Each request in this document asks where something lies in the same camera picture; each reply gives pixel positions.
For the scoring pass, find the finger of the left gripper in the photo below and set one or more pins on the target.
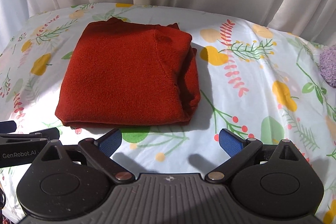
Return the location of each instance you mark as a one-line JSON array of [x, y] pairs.
[[49, 133], [7, 127]]

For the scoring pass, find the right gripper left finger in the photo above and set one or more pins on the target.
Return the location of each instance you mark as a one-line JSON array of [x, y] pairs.
[[98, 153]]

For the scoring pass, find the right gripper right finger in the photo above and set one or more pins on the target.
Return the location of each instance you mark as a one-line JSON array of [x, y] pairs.
[[242, 153]]

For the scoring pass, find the red knit sweater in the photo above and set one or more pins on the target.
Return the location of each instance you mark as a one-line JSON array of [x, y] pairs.
[[130, 74]]

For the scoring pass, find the floral bed sheet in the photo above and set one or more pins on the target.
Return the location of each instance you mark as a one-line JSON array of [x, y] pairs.
[[255, 81]]

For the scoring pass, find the purple fuzzy cloth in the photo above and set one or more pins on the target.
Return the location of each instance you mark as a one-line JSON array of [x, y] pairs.
[[327, 65]]

